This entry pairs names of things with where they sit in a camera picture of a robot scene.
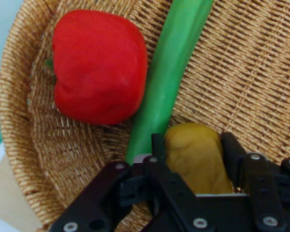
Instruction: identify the yellow-brown potato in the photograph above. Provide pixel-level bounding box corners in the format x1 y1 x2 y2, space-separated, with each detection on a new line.
163 122 234 195

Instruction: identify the light green long vegetable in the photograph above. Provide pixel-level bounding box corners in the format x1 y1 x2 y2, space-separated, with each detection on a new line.
125 0 215 165

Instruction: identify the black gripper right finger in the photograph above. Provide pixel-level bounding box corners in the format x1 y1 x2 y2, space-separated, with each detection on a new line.
221 131 290 232

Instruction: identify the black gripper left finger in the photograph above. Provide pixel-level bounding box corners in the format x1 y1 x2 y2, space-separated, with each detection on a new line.
49 133 216 232

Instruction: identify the woven wicker basket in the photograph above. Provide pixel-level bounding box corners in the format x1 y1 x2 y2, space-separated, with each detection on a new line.
0 0 290 232

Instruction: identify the red bell pepper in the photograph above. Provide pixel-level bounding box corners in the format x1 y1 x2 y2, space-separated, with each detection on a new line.
45 9 148 125

